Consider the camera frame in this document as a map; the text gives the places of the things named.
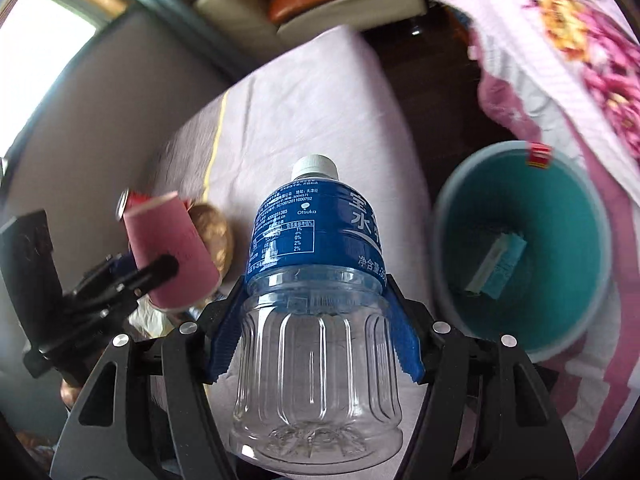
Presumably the pink paper cup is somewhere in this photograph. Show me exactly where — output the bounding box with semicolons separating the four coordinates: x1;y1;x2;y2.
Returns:
122;192;222;311

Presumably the clear plastic bottle blue label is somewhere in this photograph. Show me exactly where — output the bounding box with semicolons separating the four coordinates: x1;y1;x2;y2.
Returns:
227;154;405;463

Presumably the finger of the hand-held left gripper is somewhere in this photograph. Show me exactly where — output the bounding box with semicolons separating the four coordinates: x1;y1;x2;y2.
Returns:
70;254;180;323

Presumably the brown paper bowl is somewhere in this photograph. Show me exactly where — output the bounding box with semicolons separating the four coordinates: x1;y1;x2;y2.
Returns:
187;203;236;281

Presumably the cream leather sofa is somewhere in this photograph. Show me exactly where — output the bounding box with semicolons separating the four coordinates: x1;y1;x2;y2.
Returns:
167;0;428;41

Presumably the teal white carton box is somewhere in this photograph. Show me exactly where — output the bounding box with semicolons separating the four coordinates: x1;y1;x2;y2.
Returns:
465;232;528;301

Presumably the yellow white wrapper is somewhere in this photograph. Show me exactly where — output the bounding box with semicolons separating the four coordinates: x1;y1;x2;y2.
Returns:
127;292;201;341

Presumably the wooden framed window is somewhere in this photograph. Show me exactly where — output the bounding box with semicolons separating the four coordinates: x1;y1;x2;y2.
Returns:
0;0;128;158

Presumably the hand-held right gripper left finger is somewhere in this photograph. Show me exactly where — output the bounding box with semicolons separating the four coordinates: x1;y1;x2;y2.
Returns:
50;277;246;480

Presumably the pink floral blanket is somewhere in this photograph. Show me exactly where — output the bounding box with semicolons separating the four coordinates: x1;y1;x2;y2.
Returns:
424;0;640;161

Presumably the grey blue curtain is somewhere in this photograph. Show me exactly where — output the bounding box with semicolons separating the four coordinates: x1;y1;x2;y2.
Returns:
50;0;251;83

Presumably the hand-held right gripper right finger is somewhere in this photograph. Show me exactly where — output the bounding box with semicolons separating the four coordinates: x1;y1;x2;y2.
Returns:
384;276;576;480

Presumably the mauve pink bedsheet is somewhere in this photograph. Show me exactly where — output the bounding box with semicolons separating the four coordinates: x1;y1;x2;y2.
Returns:
475;72;640;461

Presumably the teal plastic bin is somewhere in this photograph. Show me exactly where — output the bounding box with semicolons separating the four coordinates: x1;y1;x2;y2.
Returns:
431;140;613;363

